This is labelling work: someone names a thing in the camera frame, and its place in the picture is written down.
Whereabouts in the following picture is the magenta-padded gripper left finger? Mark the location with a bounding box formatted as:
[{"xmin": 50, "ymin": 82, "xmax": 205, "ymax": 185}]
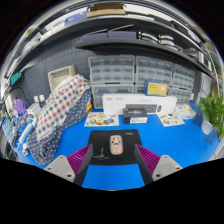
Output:
[{"xmin": 44, "ymin": 143, "xmax": 94, "ymax": 187}]

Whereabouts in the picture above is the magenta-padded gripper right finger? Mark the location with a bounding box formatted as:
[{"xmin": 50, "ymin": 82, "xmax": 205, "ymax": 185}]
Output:
[{"xmin": 134, "ymin": 143, "xmax": 184, "ymax": 185}]

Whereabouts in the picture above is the pink transparent computer mouse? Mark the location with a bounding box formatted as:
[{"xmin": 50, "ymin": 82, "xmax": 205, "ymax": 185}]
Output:
[{"xmin": 109, "ymin": 134, "xmax": 124, "ymax": 156}]

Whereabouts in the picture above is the black mouse pad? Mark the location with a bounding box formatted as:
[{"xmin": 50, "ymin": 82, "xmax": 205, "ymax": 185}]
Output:
[{"xmin": 87, "ymin": 129, "xmax": 143, "ymax": 167}]

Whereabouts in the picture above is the sticker sheet with cartoon pictures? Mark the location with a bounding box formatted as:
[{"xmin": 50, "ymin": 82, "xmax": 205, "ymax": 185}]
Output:
[{"xmin": 156, "ymin": 113, "xmax": 185, "ymax": 128}]

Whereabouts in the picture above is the small black box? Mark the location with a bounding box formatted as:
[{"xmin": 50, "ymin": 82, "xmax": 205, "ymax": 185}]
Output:
[{"xmin": 122, "ymin": 107, "xmax": 149, "ymax": 125}]

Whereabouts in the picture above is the sticker sheet with food pictures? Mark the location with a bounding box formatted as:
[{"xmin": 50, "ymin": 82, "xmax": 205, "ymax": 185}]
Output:
[{"xmin": 83, "ymin": 111, "xmax": 120, "ymax": 128}]

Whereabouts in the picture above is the red and blue plaid cloth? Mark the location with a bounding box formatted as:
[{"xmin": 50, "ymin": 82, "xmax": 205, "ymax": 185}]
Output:
[{"xmin": 35, "ymin": 73, "xmax": 91, "ymax": 141}]

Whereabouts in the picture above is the green plant in white pot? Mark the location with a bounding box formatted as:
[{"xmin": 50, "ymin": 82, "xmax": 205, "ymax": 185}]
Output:
[{"xmin": 198, "ymin": 91, "xmax": 224, "ymax": 139}]

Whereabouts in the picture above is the yellow and blue box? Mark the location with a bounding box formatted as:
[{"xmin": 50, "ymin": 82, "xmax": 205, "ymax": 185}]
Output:
[{"xmin": 143, "ymin": 79, "xmax": 169, "ymax": 98}]

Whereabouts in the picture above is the long white keyboard box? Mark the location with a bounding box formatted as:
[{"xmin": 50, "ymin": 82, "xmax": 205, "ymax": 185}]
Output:
[{"xmin": 101, "ymin": 93, "xmax": 178, "ymax": 116}]

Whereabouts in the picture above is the white woven basket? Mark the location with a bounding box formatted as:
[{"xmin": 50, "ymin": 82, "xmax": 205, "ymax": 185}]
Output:
[{"xmin": 47, "ymin": 65, "xmax": 76, "ymax": 92}]

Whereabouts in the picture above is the grey small-drawer cabinet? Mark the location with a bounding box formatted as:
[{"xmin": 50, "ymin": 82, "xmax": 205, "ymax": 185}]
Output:
[
  {"xmin": 88, "ymin": 54, "xmax": 136, "ymax": 85},
  {"xmin": 134, "ymin": 55, "xmax": 174, "ymax": 84},
  {"xmin": 172, "ymin": 63, "xmax": 197, "ymax": 91}
]

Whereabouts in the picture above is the grey pegboard panel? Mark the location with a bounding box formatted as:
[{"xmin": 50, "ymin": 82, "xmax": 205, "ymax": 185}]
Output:
[{"xmin": 13, "ymin": 36, "xmax": 93, "ymax": 108}]

